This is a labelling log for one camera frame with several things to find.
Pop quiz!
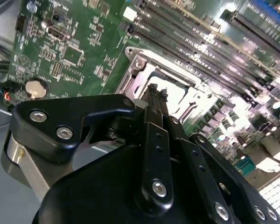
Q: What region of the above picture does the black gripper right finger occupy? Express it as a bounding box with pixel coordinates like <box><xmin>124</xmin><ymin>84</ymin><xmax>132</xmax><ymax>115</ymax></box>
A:
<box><xmin>161</xmin><ymin>87</ymin><xmax>280</xmax><ymax>224</ymax></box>

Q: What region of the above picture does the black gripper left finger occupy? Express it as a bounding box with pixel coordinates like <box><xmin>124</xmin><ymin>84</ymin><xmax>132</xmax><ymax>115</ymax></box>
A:
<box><xmin>8</xmin><ymin>83</ymin><xmax>175</xmax><ymax>214</ymax></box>

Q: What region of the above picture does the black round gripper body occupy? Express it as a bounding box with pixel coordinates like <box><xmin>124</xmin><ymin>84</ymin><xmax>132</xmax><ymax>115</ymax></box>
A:
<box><xmin>31</xmin><ymin>144</ymin><xmax>212</xmax><ymax>224</ymax></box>

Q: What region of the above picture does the metal socket cover frame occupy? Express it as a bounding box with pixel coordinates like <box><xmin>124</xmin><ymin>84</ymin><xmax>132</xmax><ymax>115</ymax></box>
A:
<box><xmin>118</xmin><ymin>55</ymin><xmax>221</xmax><ymax>123</ymax></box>

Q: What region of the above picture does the silver green CPU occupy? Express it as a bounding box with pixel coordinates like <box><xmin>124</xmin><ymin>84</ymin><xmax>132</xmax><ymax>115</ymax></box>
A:
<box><xmin>150</xmin><ymin>76</ymin><xmax>196</xmax><ymax>100</ymax></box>

